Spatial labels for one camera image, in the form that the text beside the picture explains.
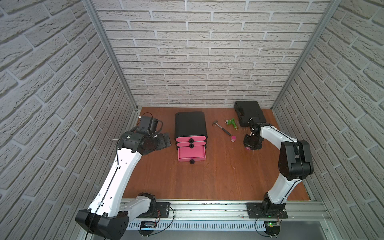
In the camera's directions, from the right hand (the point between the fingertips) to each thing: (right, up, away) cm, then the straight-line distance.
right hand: (249, 145), depth 95 cm
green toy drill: (-8, +16, +14) cm, 23 cm away
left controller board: (-58, -36, -24) cm, 72 cm away
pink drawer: (-38, +6, -12) cm, 40 cm away
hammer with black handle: (-20, +15, +15) cm, 30 cm away
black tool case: (+5, +25, +18) cm, 31 cm away
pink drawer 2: (-38, +2, -7) cm, 38 cm away
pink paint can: (-9, +4, +5) cm, 11 cm away
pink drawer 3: (-37, -4, -5) cm, 38 cm away
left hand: (-50, +7, -23) cm, 55 cm away
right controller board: (+3, -36, -24) cm, 43 cm away
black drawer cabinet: (-38, +14, -4) cm, 41 cm away
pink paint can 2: (-2, -1, -4) cm, 4 cm away
